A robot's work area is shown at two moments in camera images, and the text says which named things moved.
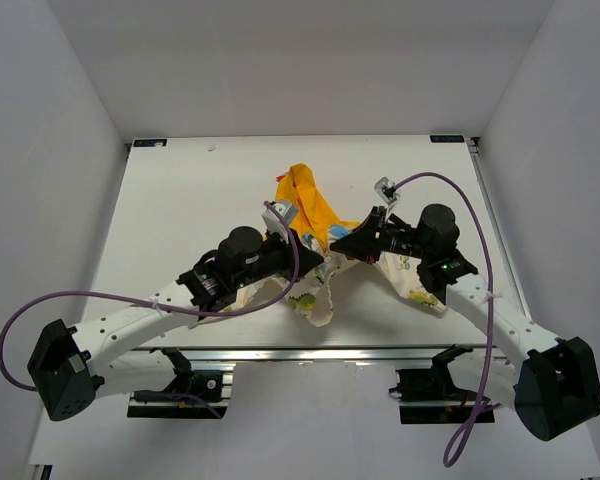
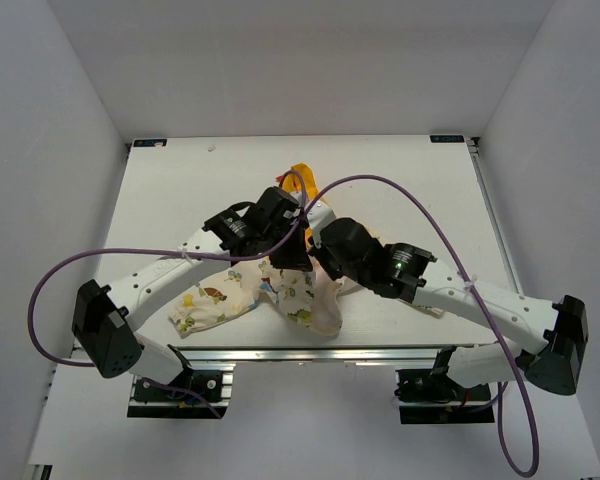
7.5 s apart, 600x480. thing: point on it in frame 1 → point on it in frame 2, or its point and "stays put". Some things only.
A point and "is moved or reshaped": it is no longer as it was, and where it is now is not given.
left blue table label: x=149 y=142 stays put
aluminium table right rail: x=475 y=148 stays put
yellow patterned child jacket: x=309 y=296 is moved or reshaped
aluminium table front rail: x=317 y=355 stays put
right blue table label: x=446 y=138 stays put
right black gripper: x=360 y=242 → x=320 y=254
